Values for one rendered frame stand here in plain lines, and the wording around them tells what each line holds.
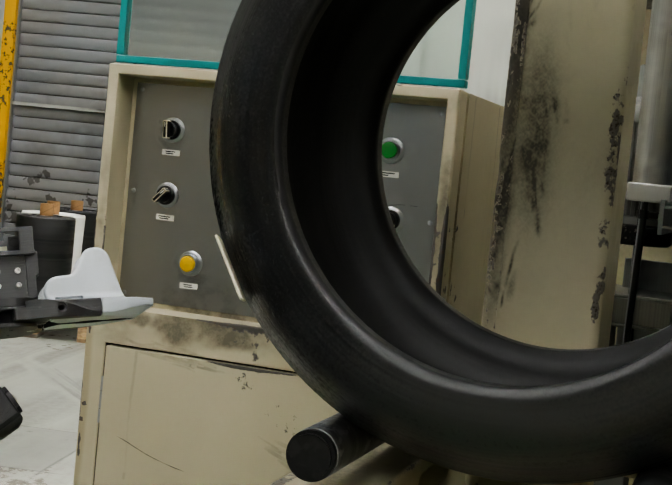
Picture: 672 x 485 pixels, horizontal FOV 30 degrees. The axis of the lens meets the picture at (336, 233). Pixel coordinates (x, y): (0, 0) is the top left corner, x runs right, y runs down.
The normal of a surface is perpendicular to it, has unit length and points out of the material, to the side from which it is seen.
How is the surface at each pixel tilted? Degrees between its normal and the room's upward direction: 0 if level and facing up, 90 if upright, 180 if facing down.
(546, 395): 100
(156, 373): 90
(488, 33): 90
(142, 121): 90
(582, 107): 90
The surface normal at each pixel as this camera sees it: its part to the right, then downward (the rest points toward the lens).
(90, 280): 0.39, -0.21
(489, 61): -0.15, 0.04
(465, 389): -0.35, 0.20
